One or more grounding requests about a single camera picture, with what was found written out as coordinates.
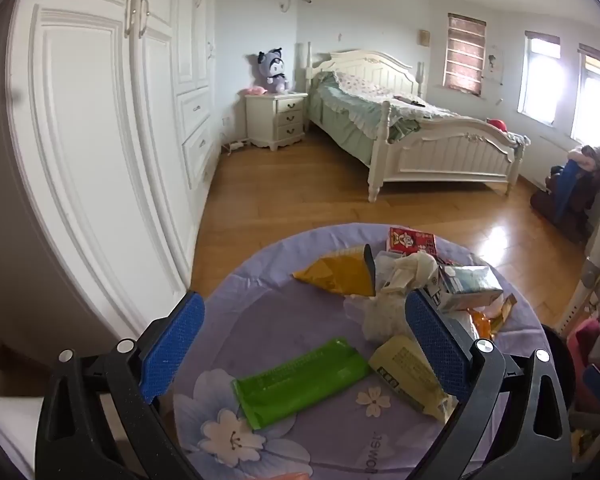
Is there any orange yellow snack packet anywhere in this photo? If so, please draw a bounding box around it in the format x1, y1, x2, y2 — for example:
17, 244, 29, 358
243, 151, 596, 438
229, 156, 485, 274
292, 244, 377, 297

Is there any white wall poster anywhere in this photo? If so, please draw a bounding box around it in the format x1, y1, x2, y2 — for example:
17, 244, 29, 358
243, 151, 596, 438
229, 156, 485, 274
482, 45, 506, 86

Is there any purple floral round rug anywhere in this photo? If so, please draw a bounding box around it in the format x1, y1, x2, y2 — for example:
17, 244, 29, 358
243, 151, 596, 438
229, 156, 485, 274
172, 222, 556, 480

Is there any cream nightstand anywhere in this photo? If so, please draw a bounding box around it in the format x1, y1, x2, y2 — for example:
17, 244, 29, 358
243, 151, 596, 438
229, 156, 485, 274
245, 91, 309, 151

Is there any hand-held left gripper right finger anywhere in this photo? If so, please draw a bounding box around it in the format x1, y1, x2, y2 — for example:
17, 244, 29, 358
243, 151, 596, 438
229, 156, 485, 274
404, 290, 573, 480

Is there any grey white carton box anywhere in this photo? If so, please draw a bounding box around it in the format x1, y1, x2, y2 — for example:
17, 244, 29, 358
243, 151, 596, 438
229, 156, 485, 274
426, 265, 503, 313

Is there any dark chair with clothes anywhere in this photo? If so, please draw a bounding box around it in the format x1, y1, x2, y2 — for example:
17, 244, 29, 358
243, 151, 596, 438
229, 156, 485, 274
530, 144, 600, 243

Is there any green ruffled bedspread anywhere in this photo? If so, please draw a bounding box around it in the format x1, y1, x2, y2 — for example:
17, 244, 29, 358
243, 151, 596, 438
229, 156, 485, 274
310, 71, 486, 166

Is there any pink grey desk chair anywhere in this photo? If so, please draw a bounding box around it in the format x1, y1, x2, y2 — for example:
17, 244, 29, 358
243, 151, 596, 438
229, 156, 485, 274
565, 305, 600, 411

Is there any green plastic wrapper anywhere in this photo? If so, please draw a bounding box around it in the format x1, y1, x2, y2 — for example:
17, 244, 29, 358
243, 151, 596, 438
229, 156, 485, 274
231, 337, 372, 430

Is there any red printed box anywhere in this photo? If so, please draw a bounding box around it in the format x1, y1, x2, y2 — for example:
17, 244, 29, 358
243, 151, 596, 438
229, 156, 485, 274
385, 227, 438, 261

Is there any orange snack wrapper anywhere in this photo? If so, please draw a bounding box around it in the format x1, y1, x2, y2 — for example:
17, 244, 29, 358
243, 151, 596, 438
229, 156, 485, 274
467, 294, 518, 341

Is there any white panelled wardrobe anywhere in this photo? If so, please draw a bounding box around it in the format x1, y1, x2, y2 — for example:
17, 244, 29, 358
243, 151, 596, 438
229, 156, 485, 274
7, 0, 221, 341

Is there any blue cloth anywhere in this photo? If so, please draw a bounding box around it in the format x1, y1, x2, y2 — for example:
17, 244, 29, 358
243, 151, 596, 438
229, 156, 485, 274
552, 159, 581, 223

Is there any brown window blind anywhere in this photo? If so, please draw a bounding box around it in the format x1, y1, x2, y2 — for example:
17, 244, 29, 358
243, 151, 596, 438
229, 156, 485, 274
444, 13, 487, 95

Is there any crumpled white tissue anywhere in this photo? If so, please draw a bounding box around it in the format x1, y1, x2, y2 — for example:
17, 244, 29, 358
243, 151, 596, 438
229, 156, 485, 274
377, 252, 443, 293

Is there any crumpled clear plastic bag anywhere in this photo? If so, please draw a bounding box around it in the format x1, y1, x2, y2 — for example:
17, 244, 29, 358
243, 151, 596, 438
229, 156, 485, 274
344, 291, 412, 343

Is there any purple plush toy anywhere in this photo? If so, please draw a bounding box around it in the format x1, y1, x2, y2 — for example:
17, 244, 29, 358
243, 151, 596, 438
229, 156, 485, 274
252, 48, 291, 95

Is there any cream wooden bed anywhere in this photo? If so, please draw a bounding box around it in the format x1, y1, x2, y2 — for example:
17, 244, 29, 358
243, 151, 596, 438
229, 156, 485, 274
306, 42, 526, 203

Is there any white desk leg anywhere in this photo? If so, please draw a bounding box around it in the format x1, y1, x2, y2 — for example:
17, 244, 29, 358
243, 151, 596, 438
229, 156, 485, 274
555, 175, 600, 336

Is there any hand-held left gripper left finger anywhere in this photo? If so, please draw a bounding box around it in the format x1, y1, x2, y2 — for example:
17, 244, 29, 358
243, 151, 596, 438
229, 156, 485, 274
35, 291, 206, 480

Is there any bright window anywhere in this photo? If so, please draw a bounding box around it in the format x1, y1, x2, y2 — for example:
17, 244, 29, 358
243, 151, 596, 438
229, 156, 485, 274
517, 31, 562, 123
570, 44, 600, 156

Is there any pale yellow packet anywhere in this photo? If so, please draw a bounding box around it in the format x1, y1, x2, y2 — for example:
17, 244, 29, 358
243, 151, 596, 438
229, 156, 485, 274
367, 335, 456, 422

